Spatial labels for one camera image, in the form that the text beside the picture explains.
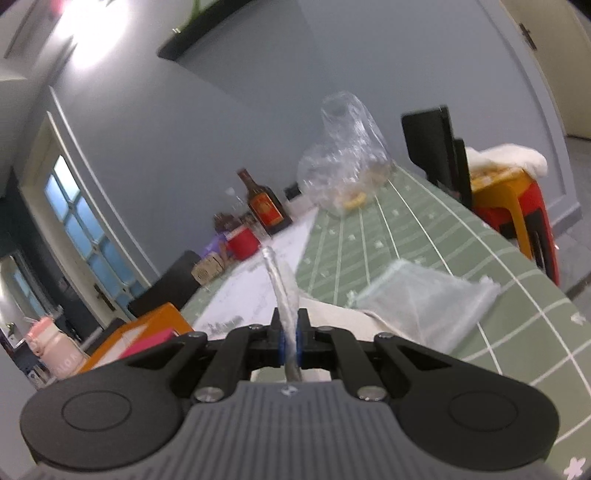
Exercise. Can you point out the dark brown round object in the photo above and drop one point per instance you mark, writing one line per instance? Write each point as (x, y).
(225, 224)

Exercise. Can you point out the ceiling light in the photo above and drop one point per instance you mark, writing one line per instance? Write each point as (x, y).
(87, 23)

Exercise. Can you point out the cream door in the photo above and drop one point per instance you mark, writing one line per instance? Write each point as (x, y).
(563, 69)

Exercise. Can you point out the pink water bottle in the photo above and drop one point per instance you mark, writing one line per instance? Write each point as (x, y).
(60, 357)

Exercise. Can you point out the small dark jar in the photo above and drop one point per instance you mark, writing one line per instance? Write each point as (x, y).
(292, 191)

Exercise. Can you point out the brown liquor bottle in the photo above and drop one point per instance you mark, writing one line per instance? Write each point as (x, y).
(265, 205)

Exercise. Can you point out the black wall shelf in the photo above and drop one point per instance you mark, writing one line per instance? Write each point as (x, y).
(203, 37)

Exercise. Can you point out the black chair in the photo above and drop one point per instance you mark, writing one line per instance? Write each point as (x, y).
(171, 286)
(429, 143)

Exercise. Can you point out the red plastic stool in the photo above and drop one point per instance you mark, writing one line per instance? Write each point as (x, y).
(540, 221)

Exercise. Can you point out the small cardboard box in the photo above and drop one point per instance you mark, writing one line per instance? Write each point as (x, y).
(208, 268)

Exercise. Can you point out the orange cardboard box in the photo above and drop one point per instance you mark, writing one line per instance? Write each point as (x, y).
(161, 316)

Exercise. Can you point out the large clear plastic bag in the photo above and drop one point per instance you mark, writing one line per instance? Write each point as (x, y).
(346, 157)

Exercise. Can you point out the white fluffy cloth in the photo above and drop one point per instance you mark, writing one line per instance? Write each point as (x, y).
(508, 157)

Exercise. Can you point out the purple bowl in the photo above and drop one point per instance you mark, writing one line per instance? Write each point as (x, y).
(212, 244)

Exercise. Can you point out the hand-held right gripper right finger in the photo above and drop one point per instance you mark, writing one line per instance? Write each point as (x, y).
(299, 346)

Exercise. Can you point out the white glass-paned door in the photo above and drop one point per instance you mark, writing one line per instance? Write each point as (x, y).
(83, 221)

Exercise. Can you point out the red cup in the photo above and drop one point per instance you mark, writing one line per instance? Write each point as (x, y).
(242, 244)

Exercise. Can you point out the twisted clear plastic film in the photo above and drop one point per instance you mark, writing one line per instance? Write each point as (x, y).
(284, 295)

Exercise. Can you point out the clear water bottle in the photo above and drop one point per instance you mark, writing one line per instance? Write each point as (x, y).
(233, 203)

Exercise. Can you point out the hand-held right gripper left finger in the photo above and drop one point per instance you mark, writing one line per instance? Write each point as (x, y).
(280, 346)

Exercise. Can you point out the red cardboard box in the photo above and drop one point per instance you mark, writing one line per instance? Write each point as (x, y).
(147, 344)

